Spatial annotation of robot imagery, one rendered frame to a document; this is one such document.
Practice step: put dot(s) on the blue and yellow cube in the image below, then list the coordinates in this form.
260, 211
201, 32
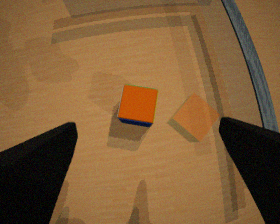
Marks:
137, 105

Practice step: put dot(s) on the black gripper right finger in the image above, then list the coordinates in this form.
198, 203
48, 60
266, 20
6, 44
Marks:
256, 153

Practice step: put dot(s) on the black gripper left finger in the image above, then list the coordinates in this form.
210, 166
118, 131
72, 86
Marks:
32, 174

